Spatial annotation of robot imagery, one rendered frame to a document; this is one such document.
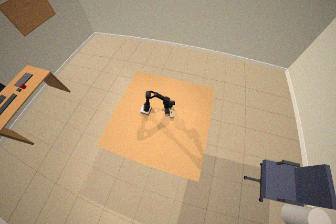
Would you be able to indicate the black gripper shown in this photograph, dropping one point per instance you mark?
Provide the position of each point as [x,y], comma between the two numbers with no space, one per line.
[166,111]

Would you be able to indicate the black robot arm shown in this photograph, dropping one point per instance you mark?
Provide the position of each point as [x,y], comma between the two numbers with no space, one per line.
[166,100]

